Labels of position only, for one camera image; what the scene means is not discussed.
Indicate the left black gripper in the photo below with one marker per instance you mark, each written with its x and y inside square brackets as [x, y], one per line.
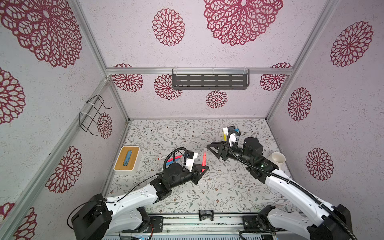
[195, 170]

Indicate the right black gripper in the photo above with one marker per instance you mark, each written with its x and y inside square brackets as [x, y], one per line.
[222, 152]

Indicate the pink highlighter pen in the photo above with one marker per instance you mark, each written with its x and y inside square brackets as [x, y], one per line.
[174, 159]
[204, 161]

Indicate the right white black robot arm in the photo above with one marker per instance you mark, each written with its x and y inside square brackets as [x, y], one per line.
[321, 220]

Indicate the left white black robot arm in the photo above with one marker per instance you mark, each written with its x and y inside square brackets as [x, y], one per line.
[100, 216]

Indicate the wooden lid tissue box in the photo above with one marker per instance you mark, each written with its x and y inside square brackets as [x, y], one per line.
[128, 160]

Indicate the white ceramic mug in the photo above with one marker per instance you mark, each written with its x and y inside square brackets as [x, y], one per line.
[277, 158]

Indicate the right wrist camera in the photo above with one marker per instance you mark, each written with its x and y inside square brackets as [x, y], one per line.
[233, 135]

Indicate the small black clip bracket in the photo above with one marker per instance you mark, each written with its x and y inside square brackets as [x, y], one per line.
[206, 215]

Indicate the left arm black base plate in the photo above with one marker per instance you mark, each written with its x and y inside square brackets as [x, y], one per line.
[151, 225]

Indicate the dark grey wall shelf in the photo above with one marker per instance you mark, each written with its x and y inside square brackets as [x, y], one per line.
[212, 81]

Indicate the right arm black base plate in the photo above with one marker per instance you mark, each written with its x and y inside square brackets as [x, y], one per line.
[258, 224]

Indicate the black wire wall rack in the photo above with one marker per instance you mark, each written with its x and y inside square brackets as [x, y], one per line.
[96, 120]

